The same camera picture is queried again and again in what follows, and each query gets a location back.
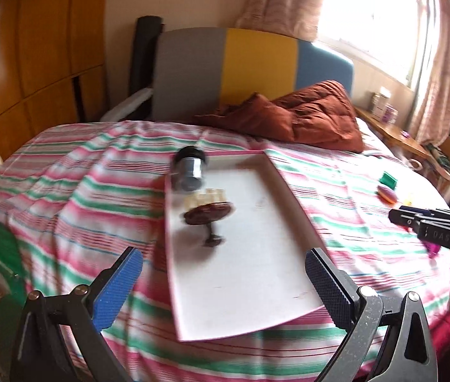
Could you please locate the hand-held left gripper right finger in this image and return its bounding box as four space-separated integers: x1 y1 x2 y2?
305 248 438 382

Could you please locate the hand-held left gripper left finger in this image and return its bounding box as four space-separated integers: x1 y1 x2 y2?
10 247 144 382

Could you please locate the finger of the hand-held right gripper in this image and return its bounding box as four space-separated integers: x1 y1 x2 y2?
389 209 424 228
400 206 450 219

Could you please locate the magenta plastic toy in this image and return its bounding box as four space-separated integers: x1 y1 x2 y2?
426 243 442 265

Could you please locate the white tray with pink rim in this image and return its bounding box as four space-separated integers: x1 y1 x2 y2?
164 150 335 342

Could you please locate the brown wooden scalp massager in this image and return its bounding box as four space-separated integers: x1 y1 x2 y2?
182 188 237 247

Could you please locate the grey jar with black lid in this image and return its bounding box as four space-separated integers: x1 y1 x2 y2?
169 146 208 193

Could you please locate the wooden bedside table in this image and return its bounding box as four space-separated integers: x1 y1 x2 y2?
354 105 450 186

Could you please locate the striped bedsheet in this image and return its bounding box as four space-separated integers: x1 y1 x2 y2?
0 121 450 382

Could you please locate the white box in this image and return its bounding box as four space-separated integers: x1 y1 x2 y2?
370 87 392 118

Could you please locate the pink patterned curtain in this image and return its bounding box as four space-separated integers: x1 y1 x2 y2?
235 0 331 42
405 0 450 144

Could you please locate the brown quilted duvet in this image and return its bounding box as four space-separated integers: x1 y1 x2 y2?
193 80 365 154

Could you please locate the window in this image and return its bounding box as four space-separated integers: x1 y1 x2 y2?
318 0 424 88

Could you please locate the grey yellow blue headboard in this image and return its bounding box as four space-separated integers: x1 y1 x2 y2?
151 28 355 122

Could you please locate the black rolled mat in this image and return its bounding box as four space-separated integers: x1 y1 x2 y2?
129 16 164 102

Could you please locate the wooden wardrobe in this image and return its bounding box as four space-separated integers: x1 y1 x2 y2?
0 0 108 178

